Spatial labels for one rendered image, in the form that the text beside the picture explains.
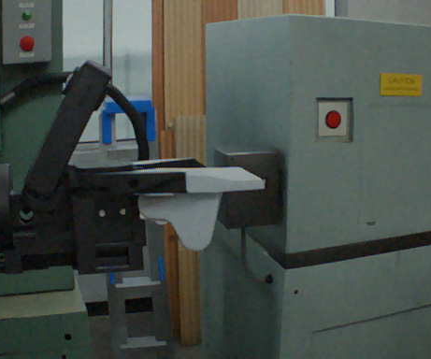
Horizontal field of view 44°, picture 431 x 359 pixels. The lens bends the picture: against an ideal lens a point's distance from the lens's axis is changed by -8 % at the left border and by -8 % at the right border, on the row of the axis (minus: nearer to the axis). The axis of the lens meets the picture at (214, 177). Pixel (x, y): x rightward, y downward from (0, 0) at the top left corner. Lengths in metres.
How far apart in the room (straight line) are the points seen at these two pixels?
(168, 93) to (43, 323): 1.54
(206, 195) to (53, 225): 0.13
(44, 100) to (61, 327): 0.49
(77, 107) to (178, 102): 2.12
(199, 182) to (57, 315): 0.86
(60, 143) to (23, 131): 0.78
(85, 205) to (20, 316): 0.81
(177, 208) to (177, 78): 2.14
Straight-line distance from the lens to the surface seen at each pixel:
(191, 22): 2.57
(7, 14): 1.15
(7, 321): 1.22
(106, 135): 1.98
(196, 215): 0.41
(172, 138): 2.46
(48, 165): 0.43
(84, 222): 0.43
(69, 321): 1.23
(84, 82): 0.44
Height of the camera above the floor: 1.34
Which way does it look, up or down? 13 degrees down
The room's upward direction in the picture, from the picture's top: straight up
